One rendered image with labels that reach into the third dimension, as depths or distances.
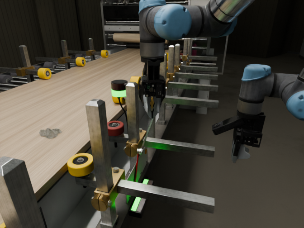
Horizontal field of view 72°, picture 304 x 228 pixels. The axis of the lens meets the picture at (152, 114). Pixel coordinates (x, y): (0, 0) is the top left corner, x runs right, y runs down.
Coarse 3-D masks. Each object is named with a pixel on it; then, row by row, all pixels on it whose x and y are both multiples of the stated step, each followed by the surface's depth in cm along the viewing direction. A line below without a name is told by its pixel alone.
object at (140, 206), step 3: (150, 180) 87; (147, 183) 85; (150, 183) 85; (141, 201) 77; (144, 201) 77; (141, 204) 76; (138, 207) 75; (141, 207) 75; (138, 210) 73; (141, 210) 73
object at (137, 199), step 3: (144, 180) 87; (147, 180) 87; (144, 183) 85; (138, 198) 78; (135, 201) 77; (138, 201) 77; (135, 204) 76; (132, 207) 75; (135, 207) 75; (135, 210) 73
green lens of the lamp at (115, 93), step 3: (111, 90) 75; (114, 90) 74; (123, 90) 74; (114, 93) 74; (117, 93) 74; (120, 93) 74; (123, 93) 74; (114, 96) 75; (117, 96) 74; (120, 96) 74; (123, 96) 75
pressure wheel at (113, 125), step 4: (108, 124) 88; (112, 124) 88; (116, 124) 88; (120, 124) 88; (108, 128) 85; (112, 128) 85; (116, 128) 85; (120, 128) 86; (108, 132) 86; (112, 132) 85; (116, 132) 85; (120, 132) 87; (116, 144) 92
